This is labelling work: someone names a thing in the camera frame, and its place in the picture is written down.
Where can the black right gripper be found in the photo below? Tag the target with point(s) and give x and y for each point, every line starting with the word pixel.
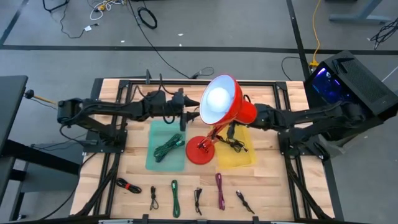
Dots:
pixel 230 130

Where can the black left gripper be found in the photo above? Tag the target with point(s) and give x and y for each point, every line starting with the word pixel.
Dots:
pixel 178 105

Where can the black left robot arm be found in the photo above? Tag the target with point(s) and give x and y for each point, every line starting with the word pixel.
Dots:
pixel 109 109

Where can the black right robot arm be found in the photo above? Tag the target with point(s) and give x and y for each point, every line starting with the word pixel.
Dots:
pixel 311 119

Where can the red desk lamp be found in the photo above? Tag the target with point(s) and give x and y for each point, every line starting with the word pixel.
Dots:
pixel 245 112

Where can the yellow translucent tray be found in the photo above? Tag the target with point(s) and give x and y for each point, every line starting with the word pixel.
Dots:
pixel 230 160

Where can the teal translucent tray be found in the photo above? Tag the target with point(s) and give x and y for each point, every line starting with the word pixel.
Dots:
pixel 164 127

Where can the black computer tower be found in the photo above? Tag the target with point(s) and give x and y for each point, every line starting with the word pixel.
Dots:
pixel 367 81

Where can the yellow rod with black knob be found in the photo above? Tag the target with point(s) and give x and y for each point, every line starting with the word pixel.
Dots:
pixel 29 94

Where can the grey-legged workbench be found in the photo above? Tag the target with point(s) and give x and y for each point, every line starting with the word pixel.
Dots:
pixel 360 18

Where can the black desk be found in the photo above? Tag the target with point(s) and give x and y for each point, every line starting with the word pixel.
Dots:
pixel 9 102

